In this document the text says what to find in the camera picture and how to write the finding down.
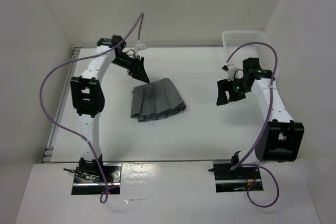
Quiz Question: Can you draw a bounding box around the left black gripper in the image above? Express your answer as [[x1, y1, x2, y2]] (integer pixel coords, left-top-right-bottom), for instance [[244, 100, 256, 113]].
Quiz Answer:
[[110, 54, 149, 83]]

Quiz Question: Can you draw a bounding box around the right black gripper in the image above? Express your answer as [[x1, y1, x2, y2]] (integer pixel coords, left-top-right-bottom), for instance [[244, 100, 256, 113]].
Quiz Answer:
[[216, 77, 251, 105]]

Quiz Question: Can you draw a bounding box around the grey pleated skirt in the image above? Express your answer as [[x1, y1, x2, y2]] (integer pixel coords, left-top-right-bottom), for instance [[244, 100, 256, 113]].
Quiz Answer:
[[130, 78, 186, 122]]

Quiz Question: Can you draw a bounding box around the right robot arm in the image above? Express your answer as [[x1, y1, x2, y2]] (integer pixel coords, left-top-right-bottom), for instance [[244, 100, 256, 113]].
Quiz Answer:
[[216, 58, 305, 178]]

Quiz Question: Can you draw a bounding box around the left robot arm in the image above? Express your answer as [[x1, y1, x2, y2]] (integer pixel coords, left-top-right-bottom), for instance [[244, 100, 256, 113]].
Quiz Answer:
[[70, 35, 150, 182]]

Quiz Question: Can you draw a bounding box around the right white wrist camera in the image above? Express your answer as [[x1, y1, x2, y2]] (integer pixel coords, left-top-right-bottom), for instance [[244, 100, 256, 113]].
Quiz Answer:
[[222, 64, 238, 81]]

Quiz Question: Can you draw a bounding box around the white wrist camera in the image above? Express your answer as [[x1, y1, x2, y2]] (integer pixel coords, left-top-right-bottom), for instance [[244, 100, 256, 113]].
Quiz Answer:
[[134, 43, 148, 51], [222, 64, 238, 81]]

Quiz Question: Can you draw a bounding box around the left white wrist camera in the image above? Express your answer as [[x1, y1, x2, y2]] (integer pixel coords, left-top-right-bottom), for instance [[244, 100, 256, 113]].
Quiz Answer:
[[134, 43, 148, 51]]

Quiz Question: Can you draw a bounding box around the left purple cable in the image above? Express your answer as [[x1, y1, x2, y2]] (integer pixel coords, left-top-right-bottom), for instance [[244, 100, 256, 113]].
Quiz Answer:
[[39, 12, 145, 204]]

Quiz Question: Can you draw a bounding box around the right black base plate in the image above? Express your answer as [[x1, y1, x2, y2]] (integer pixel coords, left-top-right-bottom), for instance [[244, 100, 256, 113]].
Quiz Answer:
[[208, 161, 263, 193]]

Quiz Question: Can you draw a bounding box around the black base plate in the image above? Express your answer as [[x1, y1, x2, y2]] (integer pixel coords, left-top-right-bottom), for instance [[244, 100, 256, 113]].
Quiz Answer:
[[71, 163, 122, 195], [208, 161, 263, 193]]

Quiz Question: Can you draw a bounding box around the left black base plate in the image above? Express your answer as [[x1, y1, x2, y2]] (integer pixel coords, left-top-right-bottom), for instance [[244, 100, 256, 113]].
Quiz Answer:
[[71, 163, 122, 195]]

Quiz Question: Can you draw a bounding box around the aluminium table edge rail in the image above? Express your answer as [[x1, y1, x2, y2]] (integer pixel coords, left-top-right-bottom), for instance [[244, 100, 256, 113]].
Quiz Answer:
[[39, 47, 83, 164]]

